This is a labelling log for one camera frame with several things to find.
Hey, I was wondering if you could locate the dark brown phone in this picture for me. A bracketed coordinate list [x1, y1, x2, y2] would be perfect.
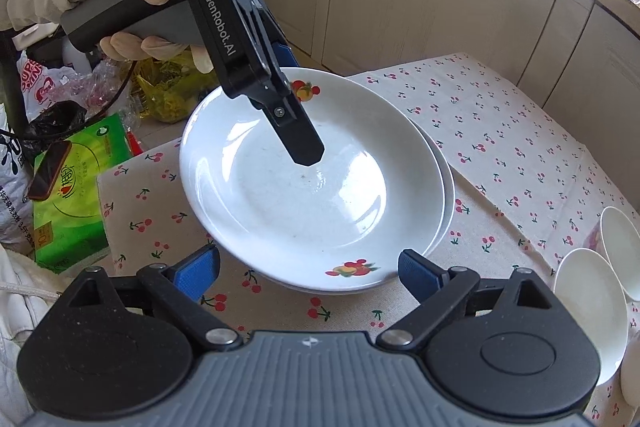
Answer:
[27, 141, 73, 202]

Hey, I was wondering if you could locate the white black print bag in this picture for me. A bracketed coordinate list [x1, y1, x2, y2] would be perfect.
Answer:
[0, 104, 38, 258]

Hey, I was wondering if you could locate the green tissue packet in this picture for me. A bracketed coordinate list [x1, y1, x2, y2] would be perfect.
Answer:
[32, 112, 133, 275]

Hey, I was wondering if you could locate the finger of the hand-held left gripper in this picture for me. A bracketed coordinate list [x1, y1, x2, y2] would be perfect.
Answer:
[235, 0, 326, 168]
[257, 7, 296, 68]

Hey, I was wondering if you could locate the yellow plastic bag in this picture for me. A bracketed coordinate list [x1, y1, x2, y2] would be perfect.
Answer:
[132, 52, 221, 124]

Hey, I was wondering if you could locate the white bowl pink print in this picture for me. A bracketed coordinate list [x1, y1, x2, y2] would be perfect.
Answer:
[597, 206, 640, 303]

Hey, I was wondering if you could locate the black plastic bag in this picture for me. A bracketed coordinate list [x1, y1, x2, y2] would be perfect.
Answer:
[22, 101, 88, 142]

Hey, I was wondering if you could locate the white red print bag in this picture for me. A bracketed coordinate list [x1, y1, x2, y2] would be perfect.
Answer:
[17, 52, 71, 122]

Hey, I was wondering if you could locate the plain white bowl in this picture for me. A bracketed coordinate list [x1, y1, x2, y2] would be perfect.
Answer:
[552, 248, 630, 400]
[620, 302, 640, 408]

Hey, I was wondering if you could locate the clear plastic bag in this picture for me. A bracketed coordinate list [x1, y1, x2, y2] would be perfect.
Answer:
[50, 57, 136, 118]

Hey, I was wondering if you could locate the cherry print tablecloth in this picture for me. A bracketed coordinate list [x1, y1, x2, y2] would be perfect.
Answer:
[96, 52, 640, 427]

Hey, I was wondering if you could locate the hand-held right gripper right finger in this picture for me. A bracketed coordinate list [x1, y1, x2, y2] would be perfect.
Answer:
[376, 249, 555, 349]

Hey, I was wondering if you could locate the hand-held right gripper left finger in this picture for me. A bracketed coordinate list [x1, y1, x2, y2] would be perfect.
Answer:
[67, 243, 242, 350]

